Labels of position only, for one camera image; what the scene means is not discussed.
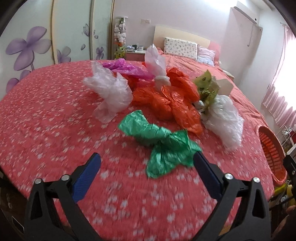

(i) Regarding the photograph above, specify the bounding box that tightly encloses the orange plastic bag front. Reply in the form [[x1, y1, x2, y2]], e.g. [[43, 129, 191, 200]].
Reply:
[[132, 86, 203, 135]]

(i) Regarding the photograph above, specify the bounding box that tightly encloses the white air conditioner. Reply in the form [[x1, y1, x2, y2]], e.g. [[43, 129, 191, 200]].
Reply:
[[233, 6, 258, 25]]

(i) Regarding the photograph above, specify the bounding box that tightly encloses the orange plastic bag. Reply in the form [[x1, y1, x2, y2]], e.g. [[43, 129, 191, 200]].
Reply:
[[132, 86, 203, 135], [166, 67, 200, 103]]

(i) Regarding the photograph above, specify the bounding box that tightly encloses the white wire rack cart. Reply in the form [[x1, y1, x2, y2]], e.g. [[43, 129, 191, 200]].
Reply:
[[276, 125, 295, 154]]

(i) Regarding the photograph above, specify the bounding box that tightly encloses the pink left nightstand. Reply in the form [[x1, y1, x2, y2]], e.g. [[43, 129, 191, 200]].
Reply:
[[125, 50, 145, 62]]

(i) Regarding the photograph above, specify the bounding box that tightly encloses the pink window curtain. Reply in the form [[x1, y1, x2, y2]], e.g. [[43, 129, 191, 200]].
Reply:
[[262, 25, 295, 127]]

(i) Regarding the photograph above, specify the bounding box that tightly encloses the yellow-green paw print bag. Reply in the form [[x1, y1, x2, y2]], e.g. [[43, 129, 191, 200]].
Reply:
[[193, 70, 220, 111]]

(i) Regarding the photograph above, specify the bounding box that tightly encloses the orange plastic laundry basket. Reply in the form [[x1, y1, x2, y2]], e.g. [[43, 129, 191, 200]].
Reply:
[[258, 126, 287, 187]]

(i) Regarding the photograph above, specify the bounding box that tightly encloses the plush toy display tube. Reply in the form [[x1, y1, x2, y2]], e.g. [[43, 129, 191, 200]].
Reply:
[[113, 16, 127, 59]]

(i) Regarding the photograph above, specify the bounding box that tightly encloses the orange plastic bag rear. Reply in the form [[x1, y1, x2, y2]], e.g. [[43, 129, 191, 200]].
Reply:
[[166, 67, 200, 103]]

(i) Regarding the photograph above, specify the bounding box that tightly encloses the bed with pink duvet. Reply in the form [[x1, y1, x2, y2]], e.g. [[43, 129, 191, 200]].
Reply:
[[157, 48, 234, 82]]

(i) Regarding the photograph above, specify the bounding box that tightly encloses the clear bubble plastic bag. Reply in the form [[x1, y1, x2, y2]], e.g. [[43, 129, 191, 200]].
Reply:
[[202, 95, 244, 151]]

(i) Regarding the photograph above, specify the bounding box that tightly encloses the pale pink knotted bag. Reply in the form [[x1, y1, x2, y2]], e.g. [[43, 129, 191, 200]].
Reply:
[[144, 44, 171, 92]]

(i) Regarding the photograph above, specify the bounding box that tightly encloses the beige wooden headboard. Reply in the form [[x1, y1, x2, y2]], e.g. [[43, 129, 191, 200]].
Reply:
[[153, 25, 211, 49]]

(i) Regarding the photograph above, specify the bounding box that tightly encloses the floral white pillow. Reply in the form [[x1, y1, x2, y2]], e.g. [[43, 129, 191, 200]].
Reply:
[[164, 37, 198, 60]]

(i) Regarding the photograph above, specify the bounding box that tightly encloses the pink striped pillow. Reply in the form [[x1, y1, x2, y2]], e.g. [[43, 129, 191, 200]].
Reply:
[[197, 46, 216, 67]]

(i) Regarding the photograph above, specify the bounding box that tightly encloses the wardrobe with purple flowers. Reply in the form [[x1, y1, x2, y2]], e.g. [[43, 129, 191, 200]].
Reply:
[[1, 0, 114, 97]]

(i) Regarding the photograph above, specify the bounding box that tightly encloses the green plastic bag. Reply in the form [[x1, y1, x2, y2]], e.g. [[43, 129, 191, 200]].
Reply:
[[118, 110, 202, 178]]

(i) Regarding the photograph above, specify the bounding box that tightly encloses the magenta plastic bag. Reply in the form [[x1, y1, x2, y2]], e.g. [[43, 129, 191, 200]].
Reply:
[[102, 58, 154, 81]]

